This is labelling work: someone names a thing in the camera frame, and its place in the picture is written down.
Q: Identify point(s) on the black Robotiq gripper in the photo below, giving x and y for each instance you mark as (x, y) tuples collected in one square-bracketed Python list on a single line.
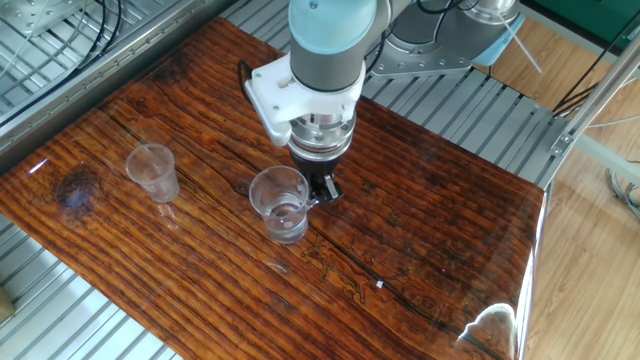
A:
[(315, 165)]

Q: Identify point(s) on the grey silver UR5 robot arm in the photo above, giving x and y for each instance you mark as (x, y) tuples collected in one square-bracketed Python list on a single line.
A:
[(325, 65)]

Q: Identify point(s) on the clear plain plastic cup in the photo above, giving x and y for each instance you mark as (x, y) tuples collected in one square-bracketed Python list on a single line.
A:
[(152, 175)]

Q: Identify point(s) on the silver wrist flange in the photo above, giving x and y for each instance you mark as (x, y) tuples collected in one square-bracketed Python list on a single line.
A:
[(320, 137)]

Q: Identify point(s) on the glossy wood grain board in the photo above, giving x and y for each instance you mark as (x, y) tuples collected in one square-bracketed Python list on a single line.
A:
[(400, 200)]

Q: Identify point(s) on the white zip tie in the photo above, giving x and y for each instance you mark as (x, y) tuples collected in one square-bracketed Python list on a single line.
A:
[(522, 47)]

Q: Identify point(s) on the perforated silver plate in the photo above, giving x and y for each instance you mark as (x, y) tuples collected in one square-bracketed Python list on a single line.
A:
[(30, 12)]

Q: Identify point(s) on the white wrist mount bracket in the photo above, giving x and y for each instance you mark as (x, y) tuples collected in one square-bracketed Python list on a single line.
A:
[(285, 95)]

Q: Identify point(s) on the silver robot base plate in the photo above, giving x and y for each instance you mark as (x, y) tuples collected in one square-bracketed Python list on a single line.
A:
[(425, 65)]

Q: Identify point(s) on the aluminium table rail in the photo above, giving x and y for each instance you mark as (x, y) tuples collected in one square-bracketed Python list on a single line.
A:
[(75, 92)]

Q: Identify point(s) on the aluminium frame post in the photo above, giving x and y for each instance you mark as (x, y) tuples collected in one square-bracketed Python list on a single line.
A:
[(595, 95)]

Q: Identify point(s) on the grey frame crossbar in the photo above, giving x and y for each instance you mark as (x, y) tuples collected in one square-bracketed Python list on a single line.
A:
[(615, 160)]

